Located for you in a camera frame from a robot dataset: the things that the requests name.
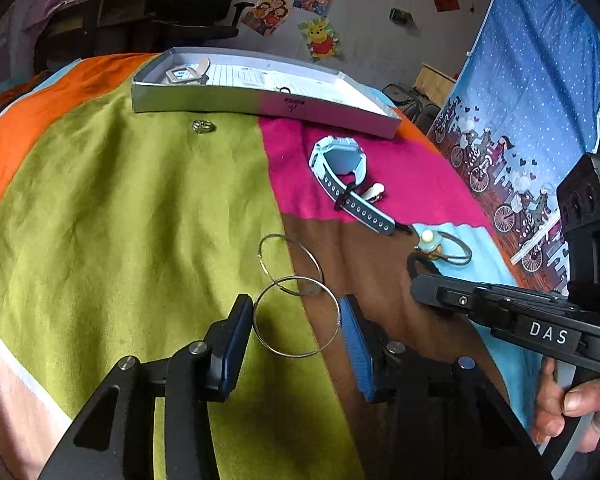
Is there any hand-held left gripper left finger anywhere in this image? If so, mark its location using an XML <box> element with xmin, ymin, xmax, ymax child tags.
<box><xmin>37</xmin><ymin>293</ymin><xmax>255</xmax><ymax>480</ymax></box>

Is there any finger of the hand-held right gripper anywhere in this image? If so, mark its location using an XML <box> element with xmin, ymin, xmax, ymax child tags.
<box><xmin>411</xmin><ymin>272</ymin><xmax>571</xmax><ymax>333</ymax></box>

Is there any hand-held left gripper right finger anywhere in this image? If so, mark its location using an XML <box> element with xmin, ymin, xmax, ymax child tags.
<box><xmin>339</xmin><ymin>294</ymin><xmax>553</xmax><ymax>480</ymax></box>

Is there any large silver hoop earring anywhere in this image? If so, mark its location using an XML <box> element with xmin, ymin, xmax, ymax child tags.
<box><xmin>257</xmin><ymin>233</ymin><xmax>325</xmax><ymax>297</ymax></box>
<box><xmin>253</xmin><ymin>276</ymin><xmax>342</xmax><ymax>360</ymax></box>

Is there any black hair tie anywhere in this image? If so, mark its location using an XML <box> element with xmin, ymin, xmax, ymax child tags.
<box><xmin>407</xmin><ymin>253</ymin><xmax>444</xmax><ymax>279</ymax></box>

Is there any light blue wristwatch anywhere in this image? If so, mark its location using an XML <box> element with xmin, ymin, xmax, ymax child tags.
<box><xmin>308</xmin><ymin>136</ymin><xmax>397</xmax><ymax>236</ymax></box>

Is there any shallow white cardboard box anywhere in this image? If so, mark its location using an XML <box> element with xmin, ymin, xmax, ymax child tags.
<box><xmin>131</xmin><ymin>47</ymin><xmax>404</xmax><ymax>140</ymax></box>

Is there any person's right hand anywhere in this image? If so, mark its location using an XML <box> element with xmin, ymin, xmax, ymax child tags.
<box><xmin>530</xmin><ymin>360</ymin><xmax>600</xmax><ymax>453</ymax></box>

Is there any blue printed fabric wardrobe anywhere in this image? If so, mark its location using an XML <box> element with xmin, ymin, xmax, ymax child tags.
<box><xmin>426</xmin><ymin>0</ymin><xmax>600</xmax><ymax>297</ymax></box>

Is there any colourful striped blanket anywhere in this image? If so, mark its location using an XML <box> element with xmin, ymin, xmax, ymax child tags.
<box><xmin>0</xmin><ymin>52</ymin><xmax>551</xmax><ymax>480</ymax></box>

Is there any dark suitcase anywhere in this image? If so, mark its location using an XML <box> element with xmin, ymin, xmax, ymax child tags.
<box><xmin>382</xmin><ymin>83</ymin><xmax>441</xmax><ymax>129</ymax></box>

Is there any light wooden crate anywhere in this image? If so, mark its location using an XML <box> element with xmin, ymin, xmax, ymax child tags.
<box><xmin>413</xmin><ymin>62</ymin><xmax>459</xmax><ymax>96</ymax></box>

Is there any white square wristwatch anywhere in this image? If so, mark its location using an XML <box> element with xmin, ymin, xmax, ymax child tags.
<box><xmin>164</xmin><ymin>56</ymin><xmax>212</xmax><ymax>86</ymax></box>

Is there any dark wooden desk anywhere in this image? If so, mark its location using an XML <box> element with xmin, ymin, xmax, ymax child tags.
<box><xmin>32</xmin><ymin>0</ymin><xmax>172</xmax><ymax>72</ymax></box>

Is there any yellow bear wall poster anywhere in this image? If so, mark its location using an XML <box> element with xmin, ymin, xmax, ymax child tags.
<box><xmin>298</xmin><ymin>17</ymin><xmax>341</xmax><ymax>64</ymax></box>

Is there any cartoon family wall poster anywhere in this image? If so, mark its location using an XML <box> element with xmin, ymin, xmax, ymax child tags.
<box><xmin>239</xmin><ymin>0</ymin><xmax>292</xmax><ymax>37</ymax></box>

